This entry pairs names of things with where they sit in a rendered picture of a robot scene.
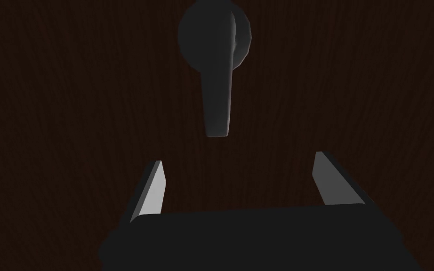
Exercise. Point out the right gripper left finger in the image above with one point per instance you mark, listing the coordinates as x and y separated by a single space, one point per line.
153 192

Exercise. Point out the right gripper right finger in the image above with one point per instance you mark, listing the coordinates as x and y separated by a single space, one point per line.
335 184

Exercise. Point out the dark brown wooden door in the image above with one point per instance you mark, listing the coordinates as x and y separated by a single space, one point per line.
51 113

